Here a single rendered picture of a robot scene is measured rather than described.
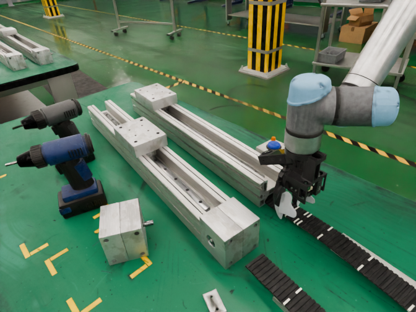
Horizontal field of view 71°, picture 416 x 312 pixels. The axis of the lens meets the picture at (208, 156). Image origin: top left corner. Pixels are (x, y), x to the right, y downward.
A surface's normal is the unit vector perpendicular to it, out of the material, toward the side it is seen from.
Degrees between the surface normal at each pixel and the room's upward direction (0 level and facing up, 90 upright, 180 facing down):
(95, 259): 0
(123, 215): 0
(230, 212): 0
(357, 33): 89
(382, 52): 59
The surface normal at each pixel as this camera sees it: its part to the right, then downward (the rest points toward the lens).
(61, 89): 0.68, 0.39
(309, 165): -0.80, 0.39
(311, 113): -0.18, 0.58
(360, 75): -0.54, -0.12
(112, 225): -0.06, -0.82
